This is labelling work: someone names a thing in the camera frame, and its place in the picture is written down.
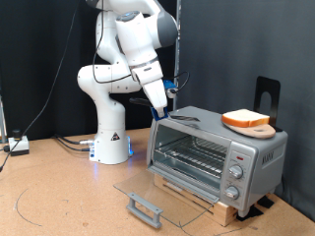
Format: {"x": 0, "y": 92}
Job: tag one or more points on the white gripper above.
{"x": 156, "y": 93}

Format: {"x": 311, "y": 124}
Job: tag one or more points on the white bread slice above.
{"x": 246, "y": 116}

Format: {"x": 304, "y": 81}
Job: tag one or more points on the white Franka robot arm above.
{"x": 108, "y": 124}

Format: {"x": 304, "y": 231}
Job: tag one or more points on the metal oven rack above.
{"x": 197, "y": 157}

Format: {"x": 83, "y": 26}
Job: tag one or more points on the silver oven knob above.
{"x": 232, "y": 192}
{"x": 236, "y": 171}

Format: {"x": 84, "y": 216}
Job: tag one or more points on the silver toaster oven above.
{"x": 272, "y": 157}

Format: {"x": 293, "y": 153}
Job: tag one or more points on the vertical metal pole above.
{"x": 177, "y": 55}

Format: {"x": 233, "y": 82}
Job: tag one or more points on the grey backdrop curtain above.
{"x": 236, "y": 49}

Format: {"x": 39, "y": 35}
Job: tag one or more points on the small wooden cutting board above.
{"x": 259, "y": 132}

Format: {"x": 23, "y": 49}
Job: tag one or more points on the black metal bookend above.
{"x": 276, "y": 98}

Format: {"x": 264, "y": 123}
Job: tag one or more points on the slatted wooden block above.
{"x": 228, "y": 214}

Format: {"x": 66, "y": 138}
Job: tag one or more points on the black foam pad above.
{"x": 265, "y": 201}
{"x": 249, "y": 213}

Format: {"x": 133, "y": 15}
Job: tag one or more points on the black backdrop curtain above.
{"x": 26, "y": 65}

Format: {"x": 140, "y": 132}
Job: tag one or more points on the white box with black button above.
{"x": 19, "y": 146}

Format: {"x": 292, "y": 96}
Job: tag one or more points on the metal frame post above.
{"x": 2, "y": 121}

